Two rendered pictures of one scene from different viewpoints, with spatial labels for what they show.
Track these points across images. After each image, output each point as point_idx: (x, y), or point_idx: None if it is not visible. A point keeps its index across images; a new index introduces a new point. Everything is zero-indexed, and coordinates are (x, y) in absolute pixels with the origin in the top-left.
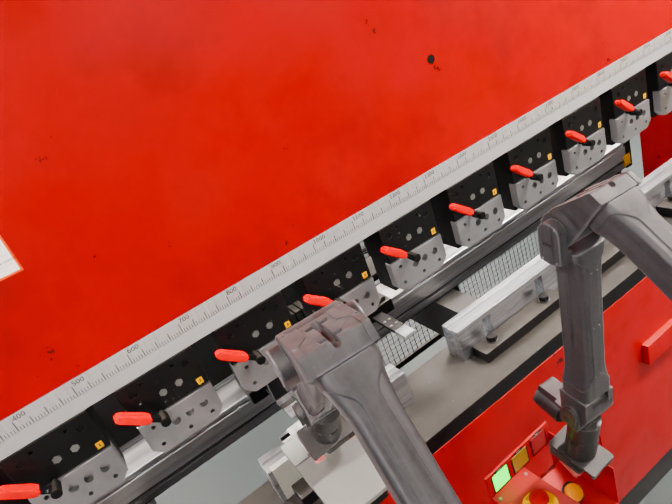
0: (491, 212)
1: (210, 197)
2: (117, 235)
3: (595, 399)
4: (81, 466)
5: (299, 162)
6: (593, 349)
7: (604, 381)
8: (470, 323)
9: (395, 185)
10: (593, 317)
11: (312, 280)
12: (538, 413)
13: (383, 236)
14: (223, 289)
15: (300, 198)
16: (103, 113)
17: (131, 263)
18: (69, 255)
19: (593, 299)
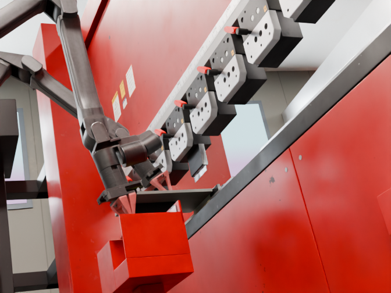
0: (263, 28)
1: (163, 49)
2: (148, 71)
3: (81, 125)
4: (141, 179)
5: (182, 22)
6: (71, 86)
7: (80, 112)
8: (268, 140)
9: (214, 23)
10: (66, 63)
11: (188, 93)
12: (260, 239)
13: (210, 61)
14: (167, 97)
15: (184, 43)
16: (146, 20)
17: (150, 84)
18: (141, 81)
19: (64, 52)
